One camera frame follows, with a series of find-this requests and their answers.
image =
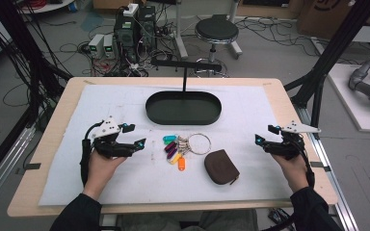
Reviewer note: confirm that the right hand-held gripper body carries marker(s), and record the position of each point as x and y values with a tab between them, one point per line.
290	146

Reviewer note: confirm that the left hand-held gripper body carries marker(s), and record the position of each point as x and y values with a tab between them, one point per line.
107	130

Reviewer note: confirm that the brown zip pouch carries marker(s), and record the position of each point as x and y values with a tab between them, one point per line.
221	166

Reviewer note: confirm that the black tray stand with bar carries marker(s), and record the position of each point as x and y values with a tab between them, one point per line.
183	109

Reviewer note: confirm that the person's right hand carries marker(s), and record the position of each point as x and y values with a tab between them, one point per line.
294	173

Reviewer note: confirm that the person's left hand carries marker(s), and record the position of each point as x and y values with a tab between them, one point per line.
101	171

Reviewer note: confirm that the black tape strip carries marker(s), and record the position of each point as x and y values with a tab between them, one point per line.
32	166
319	166

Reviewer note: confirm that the white table mat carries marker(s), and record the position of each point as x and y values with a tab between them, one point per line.
135	179

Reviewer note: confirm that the light wooden table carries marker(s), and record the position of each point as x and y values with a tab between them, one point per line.
45	160

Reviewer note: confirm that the white platform board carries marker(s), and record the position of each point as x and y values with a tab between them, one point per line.
353	102

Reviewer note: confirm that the grey bench power supply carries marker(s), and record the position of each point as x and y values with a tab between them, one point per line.
109	46
95	45

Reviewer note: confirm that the person's legs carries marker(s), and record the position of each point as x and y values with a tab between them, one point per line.
224	221

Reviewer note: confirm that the black computer tower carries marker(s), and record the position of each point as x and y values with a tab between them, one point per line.
126	38
147	25

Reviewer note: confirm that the black round stool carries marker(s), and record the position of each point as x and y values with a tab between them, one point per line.
216	29

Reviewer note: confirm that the white power adapter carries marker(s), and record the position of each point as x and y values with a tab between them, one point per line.
131	9

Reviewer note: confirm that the large cardboard box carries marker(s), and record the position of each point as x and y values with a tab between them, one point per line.
327	16

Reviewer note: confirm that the white round table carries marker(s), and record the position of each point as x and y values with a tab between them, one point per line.
51	7

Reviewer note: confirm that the aluminium rail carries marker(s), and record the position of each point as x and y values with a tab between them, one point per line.
334	179
3	173

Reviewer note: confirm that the black frame post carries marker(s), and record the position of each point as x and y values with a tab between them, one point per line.
330	54

